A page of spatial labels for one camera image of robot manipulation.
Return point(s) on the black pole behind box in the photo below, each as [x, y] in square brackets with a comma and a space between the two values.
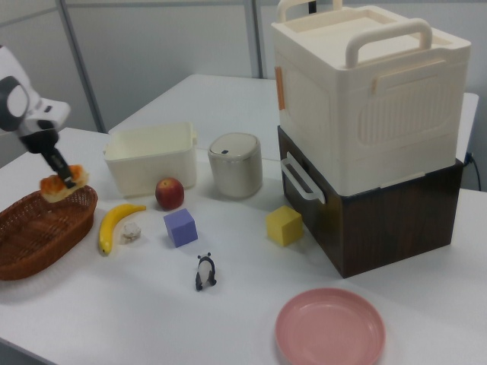
[312, 5]

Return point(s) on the orange glazed toy bread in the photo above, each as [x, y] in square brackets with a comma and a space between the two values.
[53, 186]

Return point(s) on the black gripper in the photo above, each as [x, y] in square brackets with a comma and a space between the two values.
[40, 141]

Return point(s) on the small white crumpled object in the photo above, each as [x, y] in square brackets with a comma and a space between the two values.
[130, 232]

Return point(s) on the yellow toy banana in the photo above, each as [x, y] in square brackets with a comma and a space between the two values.
[112, 224]

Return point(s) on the dark wood drawer box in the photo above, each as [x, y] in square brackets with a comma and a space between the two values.
[380, 228]

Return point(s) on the cream plastic open bin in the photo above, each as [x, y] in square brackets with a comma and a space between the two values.
[152, 163]

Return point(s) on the yellow foam cube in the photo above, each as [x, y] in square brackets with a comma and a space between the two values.
[283, 226]

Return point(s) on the purple foam cube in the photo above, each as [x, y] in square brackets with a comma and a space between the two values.
[180, 228]

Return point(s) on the brown wicker basket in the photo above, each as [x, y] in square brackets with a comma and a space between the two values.
[38, 232]

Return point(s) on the small panda figurine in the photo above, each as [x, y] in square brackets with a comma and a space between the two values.
[205, 273]

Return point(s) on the pink plastic plate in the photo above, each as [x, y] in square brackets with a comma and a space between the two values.
[329, 331]

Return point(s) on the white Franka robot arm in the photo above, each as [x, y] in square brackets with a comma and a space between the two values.
[23, 106]

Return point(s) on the cream mini trash can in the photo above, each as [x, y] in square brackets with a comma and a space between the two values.
[236, 167]

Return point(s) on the red toy apple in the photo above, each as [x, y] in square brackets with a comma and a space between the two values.
[169, 194]

